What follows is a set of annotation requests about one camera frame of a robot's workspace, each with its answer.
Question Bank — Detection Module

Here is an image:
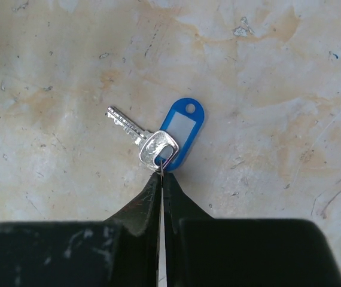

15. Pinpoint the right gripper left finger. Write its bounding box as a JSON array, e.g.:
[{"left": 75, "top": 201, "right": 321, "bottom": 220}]
[{"left": 0, "top": 174, "right": 162, "bottom": 286}]

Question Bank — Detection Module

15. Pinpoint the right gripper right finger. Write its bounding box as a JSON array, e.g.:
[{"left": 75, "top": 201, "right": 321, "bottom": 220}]
[{"left": 162, "top": 173, "right": 341, "bottom": 286}]

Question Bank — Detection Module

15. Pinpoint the blue key tag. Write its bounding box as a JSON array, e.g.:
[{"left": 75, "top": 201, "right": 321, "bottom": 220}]
[{"left": 106, "top": 97, "right": 206, "bottom": 174}]

